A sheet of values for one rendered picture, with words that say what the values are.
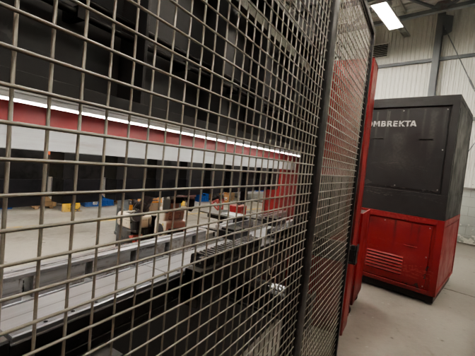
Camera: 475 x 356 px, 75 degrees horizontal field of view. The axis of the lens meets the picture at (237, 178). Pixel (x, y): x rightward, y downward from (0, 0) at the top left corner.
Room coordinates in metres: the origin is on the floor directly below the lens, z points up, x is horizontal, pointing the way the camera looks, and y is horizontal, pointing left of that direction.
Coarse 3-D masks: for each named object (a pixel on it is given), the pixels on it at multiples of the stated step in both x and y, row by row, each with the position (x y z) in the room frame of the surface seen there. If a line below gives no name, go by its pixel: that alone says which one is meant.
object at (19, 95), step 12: (24, 96) 0.68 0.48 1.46; (36, 96) 0.70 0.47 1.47; (72, 108) 0.77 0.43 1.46; (84, 108) 0.80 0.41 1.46; (96, 108) 0.83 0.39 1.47; (132, 120) 0.94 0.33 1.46; (144, 120) 0.98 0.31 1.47; (192, 132) 1.18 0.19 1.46; (204, 132) 1.25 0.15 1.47; (252, 144) 1.61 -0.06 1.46
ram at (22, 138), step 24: (24, 120) 0.87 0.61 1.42; (72, 120) 0.99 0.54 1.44; (96, 120) 1.06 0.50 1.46; (0, 144) 0.82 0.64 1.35; (24, 144) 0.87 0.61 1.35; (72, 144) 0.99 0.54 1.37; (96, 144) 1.06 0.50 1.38; (120, 144) 1.15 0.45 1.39; (144, 144) 1.25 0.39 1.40; (288, 168) 2.64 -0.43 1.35
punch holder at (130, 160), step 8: (112, 160) 1.16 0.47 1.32; (120, 160) 1.15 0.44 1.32; (128, 160) 1.18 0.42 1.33; (136, 160) 1.22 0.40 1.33; (144, 160) 1.25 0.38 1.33; (112, 168) 1.15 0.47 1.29; (120, 168) 1.16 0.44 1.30; (128, 168) 1.19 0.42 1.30; (136, 168) 1.22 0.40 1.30; (104, 176) 1.18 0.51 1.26; (112, 176) 1.15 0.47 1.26; (120, 176) 1.16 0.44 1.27; (128, 176) 1.19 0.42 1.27; (136, 176) 1.22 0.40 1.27; (104, 184) 1.17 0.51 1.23; (112, 184) 1.16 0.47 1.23; (120, 184) 1.16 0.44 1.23; (128, 184) 1.19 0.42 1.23; (136, 184) 1.23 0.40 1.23; (136, 192) 1.23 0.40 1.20; (144, 192) 1.27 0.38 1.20
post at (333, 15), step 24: (336, 0) 0.83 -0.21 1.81; (336, 24) 0.85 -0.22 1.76; (312, 48) 0.84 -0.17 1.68; (312, 96) 0.83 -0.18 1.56; (312, 120) 0.83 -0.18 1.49; (312, 144) 0.83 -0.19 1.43; (312, 168) 0.82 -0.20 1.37; (312, 192) 0.82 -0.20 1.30; (312, 216) 0.83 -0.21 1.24; (312, 240) 0.85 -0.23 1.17
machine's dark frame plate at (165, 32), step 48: (0, 0) 0.76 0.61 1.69; (48, 0) 0.79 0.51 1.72; (96, 0) 0.97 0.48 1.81; (144, 0) 1.00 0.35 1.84; (0, 48) 0.76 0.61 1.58; (48, 48) 0.86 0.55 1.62; (96, 48) 0.98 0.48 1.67; (144, 48) 0.99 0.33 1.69; (192, 48) 1.37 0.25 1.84; (240, 48) 1.71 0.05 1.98; (288, 48) 2.03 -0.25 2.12; (96, 96) 0.86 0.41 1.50; (144, 96) 1.16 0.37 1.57; (192, 96) 1.39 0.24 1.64; (288, 96) 2.17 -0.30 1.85; (288, 144) 2.11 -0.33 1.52
